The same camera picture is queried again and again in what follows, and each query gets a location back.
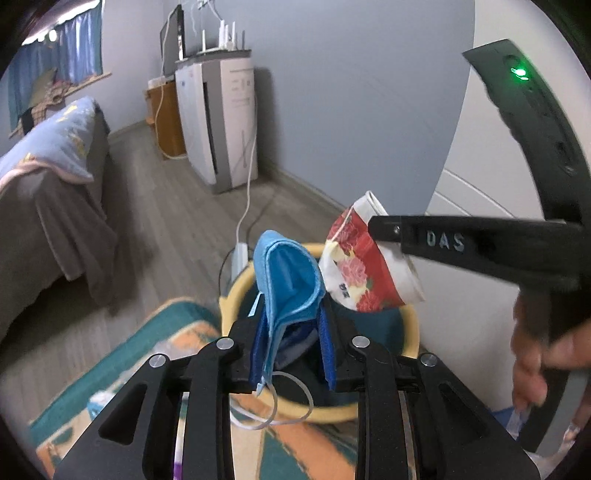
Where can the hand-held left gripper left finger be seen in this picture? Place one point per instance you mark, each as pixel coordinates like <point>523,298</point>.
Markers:
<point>257,350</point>

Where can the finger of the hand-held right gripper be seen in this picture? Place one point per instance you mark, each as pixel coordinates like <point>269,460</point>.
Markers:
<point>388,229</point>

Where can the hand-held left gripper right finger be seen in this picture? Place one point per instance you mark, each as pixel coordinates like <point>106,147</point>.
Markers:
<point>328,350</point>

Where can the yellow-rimmed teal trash bin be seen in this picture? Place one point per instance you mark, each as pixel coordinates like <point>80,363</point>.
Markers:
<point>227,307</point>

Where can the floral paper cup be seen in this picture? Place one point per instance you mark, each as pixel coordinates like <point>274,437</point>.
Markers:
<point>355,272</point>

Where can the blue face mask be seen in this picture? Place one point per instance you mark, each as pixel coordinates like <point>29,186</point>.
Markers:
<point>286,277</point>

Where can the person's right hand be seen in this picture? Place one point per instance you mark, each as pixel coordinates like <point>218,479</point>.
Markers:
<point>526,369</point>

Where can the teal and orange patterned rug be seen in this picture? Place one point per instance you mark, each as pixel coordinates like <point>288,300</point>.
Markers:
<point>184,323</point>

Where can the white power strip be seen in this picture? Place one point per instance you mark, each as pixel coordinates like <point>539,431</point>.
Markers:
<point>240,261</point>

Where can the blue cardboard box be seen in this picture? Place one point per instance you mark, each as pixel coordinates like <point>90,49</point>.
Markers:
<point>505,415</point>

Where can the white air purifier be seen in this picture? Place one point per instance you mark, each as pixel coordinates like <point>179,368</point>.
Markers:
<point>226,115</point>

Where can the bed with grey-brown cover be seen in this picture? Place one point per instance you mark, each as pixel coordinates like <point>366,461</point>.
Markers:
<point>60,221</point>

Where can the wooden cabinet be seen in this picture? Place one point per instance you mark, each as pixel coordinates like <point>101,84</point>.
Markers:
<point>168,120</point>

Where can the dark monitor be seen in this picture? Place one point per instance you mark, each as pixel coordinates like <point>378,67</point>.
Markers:
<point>171,41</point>

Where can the plaid cushion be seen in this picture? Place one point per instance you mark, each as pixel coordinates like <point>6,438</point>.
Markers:
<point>48,99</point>

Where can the blue curtain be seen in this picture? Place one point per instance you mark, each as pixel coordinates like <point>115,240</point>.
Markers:
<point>69,41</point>

